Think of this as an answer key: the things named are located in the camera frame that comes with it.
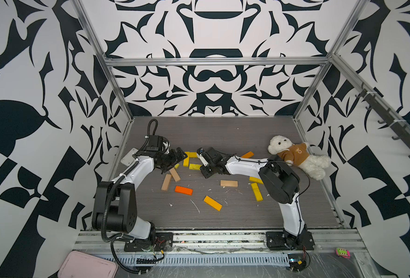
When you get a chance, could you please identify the red orange block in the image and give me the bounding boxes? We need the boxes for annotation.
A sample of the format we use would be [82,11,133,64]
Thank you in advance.
[174,186,193,196]

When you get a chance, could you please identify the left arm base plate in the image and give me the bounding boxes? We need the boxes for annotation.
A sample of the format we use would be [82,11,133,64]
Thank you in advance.
[124,232,174,252]

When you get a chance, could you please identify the white teddy bear brown shirt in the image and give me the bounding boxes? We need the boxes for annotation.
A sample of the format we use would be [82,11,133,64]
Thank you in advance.
[268,136,331,181]

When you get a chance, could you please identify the white small device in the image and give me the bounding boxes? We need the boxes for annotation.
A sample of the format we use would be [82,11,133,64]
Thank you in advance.
[120,148,138,166]

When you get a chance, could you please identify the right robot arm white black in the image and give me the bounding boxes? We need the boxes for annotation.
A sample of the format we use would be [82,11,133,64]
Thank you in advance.
[196,148,305,241]

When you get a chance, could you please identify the amber orange block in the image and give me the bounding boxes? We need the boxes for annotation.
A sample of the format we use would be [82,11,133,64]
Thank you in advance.
[203,196,222,212]

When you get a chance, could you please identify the grey hook rail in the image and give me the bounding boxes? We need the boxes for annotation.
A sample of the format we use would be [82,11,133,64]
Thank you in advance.
[356,82,410,159]

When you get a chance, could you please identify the natural wood block centre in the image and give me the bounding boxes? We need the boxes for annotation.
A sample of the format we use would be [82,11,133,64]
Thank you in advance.
[220,180,238,188]

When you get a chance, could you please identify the aluminium front rail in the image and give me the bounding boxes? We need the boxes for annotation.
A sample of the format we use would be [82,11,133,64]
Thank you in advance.
[73,229,366,253]

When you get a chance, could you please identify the yellow block right long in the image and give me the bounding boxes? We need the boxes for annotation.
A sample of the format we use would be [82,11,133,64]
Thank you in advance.
[251,183,263,202]

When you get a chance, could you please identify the natural wood block tilted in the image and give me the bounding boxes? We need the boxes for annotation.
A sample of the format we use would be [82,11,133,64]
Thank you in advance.
[169,168,181,183]

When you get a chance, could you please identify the orange block far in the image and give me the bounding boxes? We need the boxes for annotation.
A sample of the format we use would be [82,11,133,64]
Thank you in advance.
[241,151,254,159]

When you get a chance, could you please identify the pink green small gadget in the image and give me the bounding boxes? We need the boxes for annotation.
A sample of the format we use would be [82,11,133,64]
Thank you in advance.
[336,248,351,258]

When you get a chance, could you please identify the green circuit board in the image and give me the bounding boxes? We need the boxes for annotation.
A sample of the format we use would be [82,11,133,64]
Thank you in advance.
[287,254,309,273]

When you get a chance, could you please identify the natural wood block left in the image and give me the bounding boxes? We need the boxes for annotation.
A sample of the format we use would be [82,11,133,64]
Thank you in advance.
[161,174,172,192]

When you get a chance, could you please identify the pink tray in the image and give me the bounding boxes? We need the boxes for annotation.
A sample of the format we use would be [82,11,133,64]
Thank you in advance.
[57,251,118,278]

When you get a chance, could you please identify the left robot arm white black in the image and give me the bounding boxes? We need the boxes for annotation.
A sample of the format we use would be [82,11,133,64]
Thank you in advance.
[92,119,187,242]

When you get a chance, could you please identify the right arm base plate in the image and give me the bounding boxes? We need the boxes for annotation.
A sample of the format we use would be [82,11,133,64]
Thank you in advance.
[265,228,315,251]

